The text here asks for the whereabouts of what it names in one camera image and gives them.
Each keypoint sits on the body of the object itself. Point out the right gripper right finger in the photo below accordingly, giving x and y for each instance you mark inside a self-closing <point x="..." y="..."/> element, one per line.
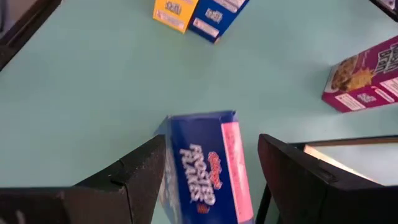
<point x="326" y="205"/>

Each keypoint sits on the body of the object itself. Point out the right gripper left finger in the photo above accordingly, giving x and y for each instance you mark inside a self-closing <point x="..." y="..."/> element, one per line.
<point x="87" y="205"/>

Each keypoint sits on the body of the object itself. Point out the blue Frosted Flakes cereal box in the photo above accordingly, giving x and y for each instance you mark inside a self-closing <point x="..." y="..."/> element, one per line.
<point x="202" y="174"/>
<point x="214" y="18"/>

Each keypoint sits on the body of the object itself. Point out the magenta Raisin Bran cereal box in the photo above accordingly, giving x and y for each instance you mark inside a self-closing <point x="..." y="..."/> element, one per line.
<point x="363" y="84"/>

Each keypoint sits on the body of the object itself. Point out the yellow Pops cereal box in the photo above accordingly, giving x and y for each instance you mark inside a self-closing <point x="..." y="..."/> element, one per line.
<point x="174" y="14"/>

